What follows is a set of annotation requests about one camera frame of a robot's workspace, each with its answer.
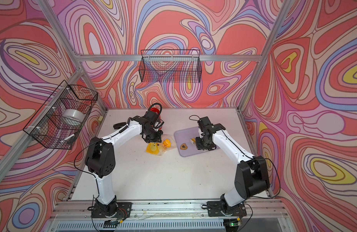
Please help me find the red cylindrical cup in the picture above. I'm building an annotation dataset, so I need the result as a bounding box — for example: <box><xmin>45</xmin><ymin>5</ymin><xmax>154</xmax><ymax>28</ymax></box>
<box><xmin>150</xmin><ymin>107</ymin><xmax>161</xmax><ymax>120</ymax></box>

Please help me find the black wire basket on left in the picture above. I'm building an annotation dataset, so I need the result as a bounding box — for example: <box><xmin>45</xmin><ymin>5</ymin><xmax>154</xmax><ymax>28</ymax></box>
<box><xmin>23</xmin><ymin>81</ymin><xmax>98</xmax><ymax>150</ymax></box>

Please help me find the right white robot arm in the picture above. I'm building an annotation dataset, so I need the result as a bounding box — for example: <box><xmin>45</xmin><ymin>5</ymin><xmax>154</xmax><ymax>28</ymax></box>
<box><xmin>195</xmin><ymin>117</ymin><xmax>270</xmax><ymax>217</ymax></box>

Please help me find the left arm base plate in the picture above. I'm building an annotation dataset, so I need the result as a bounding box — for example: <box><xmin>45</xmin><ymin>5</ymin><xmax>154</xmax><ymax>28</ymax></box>
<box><xmin>87</xmin><ymin>201</ymin><xmax>132</xmax><ymax>230</ymax></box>

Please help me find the black wire basket at back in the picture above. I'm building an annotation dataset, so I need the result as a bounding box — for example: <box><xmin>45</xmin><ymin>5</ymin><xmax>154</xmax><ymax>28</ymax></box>
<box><xmin>138</xmin><ymin>49</ymin><xmax>202</xmax><ymax>83</ymax></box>

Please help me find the heart shaped chocolate cookie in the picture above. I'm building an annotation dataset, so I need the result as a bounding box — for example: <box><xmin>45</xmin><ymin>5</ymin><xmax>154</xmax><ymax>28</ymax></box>
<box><xmin>180</xmin><ymin>143</ymin><xmax>188</xmax><ymax>150</ymax></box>

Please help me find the lilac plastic tray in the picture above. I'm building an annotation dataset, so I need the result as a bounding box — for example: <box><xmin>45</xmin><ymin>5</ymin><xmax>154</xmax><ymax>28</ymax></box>
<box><xmin>174</xmin><ymin>127</ymin><xmax>208</xmax><ymax>158</ymax></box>

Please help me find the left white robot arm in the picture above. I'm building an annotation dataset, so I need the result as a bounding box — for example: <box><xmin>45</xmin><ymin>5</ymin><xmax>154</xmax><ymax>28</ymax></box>
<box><xmin>85</xmin><ymin>103</ymin><xmax>164</xmax><ymax>219</ymax></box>

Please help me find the clear bag with yellow lion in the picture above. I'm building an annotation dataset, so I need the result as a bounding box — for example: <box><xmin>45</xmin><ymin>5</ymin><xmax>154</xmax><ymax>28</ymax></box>
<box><xmin>145</xmin><ymin>135</ymin><xmax>177</xmax><ymax>156</ymax></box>

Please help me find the white marker in basket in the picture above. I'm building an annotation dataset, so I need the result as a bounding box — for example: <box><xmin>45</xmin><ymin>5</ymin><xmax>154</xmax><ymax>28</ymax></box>
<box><xmin>61</xmin><ymin>134</ymin><xmax>75</xmax><ymax>143</ymax></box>

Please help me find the black wire basket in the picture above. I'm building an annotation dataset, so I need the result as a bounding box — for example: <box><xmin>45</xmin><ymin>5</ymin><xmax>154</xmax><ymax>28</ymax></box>
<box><xmin>23</xmin><ymin>81</ymin><xmax>98</xmax><ymax>150</ymax></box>
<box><xmin>138</xmin><ymin>49</ymin><xmax>202</xmax><ymax>83</ymax></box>

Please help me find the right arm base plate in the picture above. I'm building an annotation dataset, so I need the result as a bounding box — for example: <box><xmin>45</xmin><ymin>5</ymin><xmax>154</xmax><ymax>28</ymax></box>
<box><xmin>201</xmin><ymin>200</ymin><xmax>247</xmax><ymax>218</ymax></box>

